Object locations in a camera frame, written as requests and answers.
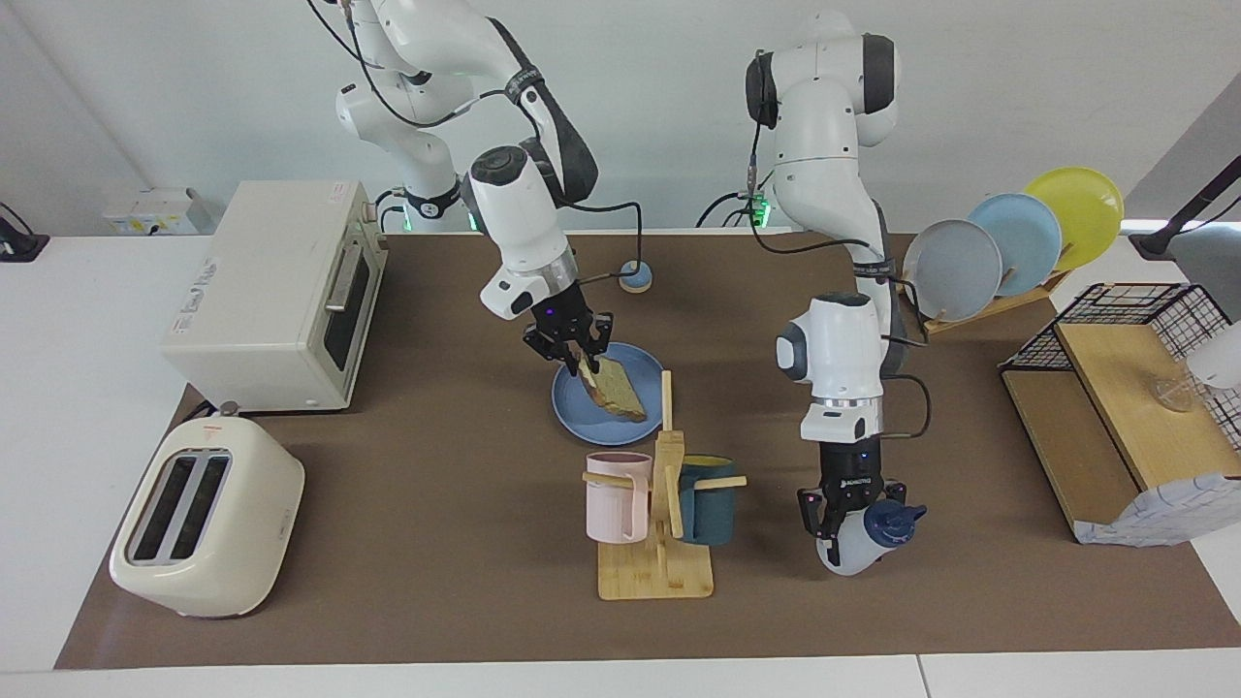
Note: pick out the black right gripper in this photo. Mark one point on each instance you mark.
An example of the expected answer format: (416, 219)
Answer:
(557, 315)

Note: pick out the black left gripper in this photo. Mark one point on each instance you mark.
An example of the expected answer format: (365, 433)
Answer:
(851, 470)

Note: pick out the squeeze bottle navy cap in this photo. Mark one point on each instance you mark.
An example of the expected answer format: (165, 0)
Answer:
(853, 551)

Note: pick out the toasted bread slice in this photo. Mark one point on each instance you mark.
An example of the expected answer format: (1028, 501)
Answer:
(616, 393)

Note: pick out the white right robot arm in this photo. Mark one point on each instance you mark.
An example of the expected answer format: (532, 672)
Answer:
(514, 213)

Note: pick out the periwinkle blue plate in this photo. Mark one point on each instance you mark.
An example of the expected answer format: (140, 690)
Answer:
(572, 407)

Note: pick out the wooden plate rack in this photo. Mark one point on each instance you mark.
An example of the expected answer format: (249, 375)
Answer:
(979, 315)

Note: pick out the pale grey plate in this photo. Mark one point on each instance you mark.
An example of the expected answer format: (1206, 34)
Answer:
(955, 271)

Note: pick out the light blue plate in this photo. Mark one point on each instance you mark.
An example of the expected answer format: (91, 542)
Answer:
(1028, 233)

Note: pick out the yellow plate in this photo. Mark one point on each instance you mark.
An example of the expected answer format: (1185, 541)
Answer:
(1086, 208)

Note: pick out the small blue call bell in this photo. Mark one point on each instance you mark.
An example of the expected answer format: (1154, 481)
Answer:
(637, 281)

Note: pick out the teal mug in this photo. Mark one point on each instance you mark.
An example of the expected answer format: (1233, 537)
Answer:
(713, 514)

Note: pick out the pink mug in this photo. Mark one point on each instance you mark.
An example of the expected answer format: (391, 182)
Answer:
(611, 499)

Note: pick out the wooden mug tree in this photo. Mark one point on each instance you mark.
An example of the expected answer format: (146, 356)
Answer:
(659, 577)

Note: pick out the brown table mat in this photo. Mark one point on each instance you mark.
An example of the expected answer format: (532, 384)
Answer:
(436, 504)

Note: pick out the wooden shelf box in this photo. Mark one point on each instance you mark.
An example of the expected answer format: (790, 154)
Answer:
(1125, 397)

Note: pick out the white toaster oven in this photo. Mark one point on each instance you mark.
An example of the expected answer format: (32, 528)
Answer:
(262, 310)

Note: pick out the clear glass cup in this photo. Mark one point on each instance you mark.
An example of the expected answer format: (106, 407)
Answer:
(1175, 393)

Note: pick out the cream two-slot toaster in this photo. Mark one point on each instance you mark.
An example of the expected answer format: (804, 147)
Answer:
(252, 523)

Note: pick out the white rounded object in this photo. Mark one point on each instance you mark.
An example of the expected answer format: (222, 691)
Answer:
(1220, 359)

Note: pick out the white power socket box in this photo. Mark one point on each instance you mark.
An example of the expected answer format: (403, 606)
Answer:
(155, 211)

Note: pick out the black clamp base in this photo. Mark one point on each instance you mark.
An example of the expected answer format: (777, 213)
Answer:
(19, 244)

